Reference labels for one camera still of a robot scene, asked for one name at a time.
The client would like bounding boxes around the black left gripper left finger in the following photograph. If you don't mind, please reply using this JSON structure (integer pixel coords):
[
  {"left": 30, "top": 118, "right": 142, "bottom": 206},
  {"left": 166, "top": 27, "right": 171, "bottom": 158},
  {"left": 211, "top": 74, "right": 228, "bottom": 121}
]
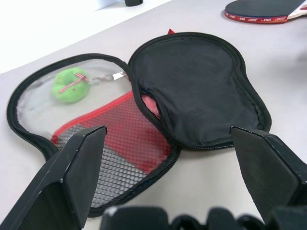
[{"left": 0, "top": 125, "right": 107, "bottom": 230}]

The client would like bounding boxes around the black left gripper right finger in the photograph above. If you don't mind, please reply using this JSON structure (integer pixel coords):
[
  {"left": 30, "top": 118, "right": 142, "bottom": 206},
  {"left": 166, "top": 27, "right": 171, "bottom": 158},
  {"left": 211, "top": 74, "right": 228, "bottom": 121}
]
[{"left": 229, "top": 126, "right": 307, "bottom": 227}]

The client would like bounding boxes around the black paddle case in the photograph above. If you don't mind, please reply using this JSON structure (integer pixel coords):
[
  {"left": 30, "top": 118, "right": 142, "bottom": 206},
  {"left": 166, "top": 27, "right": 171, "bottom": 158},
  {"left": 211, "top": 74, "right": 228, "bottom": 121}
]
[{"left": 6, "top": 29, "right": 273, "bottom": 218}]

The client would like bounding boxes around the black and red table tennis paddle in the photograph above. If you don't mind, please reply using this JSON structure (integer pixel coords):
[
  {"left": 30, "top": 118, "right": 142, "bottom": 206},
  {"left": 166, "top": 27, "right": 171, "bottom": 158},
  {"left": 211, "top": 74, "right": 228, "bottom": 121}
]
[{"left": 224, "top": 0, "right": 307, "bottom": 24}]

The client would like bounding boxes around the green plush donut keychain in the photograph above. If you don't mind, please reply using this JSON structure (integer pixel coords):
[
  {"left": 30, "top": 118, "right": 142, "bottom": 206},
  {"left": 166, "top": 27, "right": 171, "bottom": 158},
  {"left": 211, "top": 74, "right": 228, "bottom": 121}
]
[{"left": 51, "top": 67, "right": 91, "bottom": 104}]

